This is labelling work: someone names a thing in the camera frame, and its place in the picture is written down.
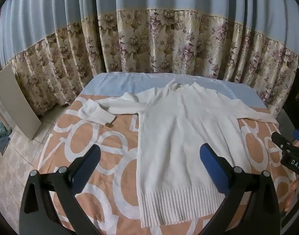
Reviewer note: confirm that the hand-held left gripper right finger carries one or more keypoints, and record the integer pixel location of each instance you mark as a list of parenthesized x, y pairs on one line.
[(212, 166)]

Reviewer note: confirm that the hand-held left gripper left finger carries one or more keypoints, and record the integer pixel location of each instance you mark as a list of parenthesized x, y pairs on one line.
[(87, 169)]

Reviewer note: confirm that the white knit sweater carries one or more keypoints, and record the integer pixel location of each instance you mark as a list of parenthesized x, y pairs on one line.
[(178, 137)]

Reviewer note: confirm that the person's right hand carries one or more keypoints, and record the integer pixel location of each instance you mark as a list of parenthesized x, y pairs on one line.
[(292, 195)]

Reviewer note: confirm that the bed with orange patterned sheet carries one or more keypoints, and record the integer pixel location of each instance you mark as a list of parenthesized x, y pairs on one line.
[(102, 142)]

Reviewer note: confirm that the black appliance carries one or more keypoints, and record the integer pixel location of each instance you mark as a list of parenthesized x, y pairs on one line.
[(296, 93)]

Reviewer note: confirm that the blue plastic bag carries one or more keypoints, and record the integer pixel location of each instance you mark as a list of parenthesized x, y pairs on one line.
[(1, 137)]

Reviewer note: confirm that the grey flat board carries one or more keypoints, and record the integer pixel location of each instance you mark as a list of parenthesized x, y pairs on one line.
[(15, 102)]

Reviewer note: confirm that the blue and floral curtain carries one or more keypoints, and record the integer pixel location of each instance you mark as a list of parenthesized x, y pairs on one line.
[(144, 41)]

